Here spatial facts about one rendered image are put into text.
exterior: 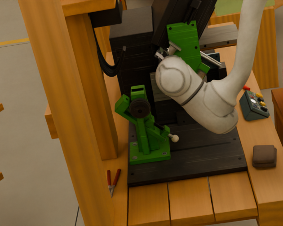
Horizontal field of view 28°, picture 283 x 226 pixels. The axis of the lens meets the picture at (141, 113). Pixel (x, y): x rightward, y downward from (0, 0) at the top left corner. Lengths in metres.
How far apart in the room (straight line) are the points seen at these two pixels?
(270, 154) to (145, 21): 0.79
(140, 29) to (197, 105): 0.70
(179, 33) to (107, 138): 0.49
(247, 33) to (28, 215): 2.20
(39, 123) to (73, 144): 2.71
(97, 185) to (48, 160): 2.17
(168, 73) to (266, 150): 0.55
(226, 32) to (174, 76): 0.84
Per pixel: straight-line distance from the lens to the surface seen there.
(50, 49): 1.53
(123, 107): 1.98
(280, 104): 2.50
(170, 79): 1.60
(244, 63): 1.64
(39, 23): 1.50
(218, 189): 1.92
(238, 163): 1.99
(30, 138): 4.22
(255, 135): 2.13
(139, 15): 2.44
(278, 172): 1.94
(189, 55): 2.21
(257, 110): 2.20
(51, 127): 1.76
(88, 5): 1.78
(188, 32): 2.20
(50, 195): 3.58
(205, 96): 1.65
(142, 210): 1.89
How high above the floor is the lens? 2.08
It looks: 30 degrees down
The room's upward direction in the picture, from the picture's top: 12 degrees counter-clockwise
